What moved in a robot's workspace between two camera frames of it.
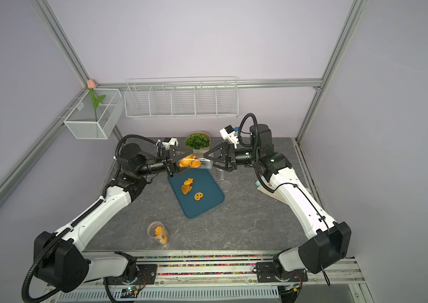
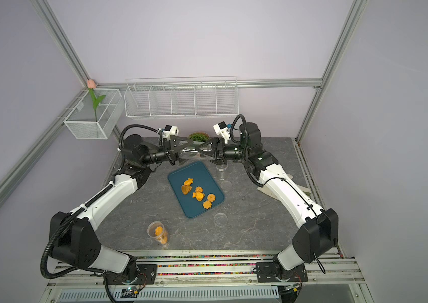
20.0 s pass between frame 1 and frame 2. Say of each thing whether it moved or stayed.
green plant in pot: stayed
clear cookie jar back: moved
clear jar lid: stayed
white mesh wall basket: stayed
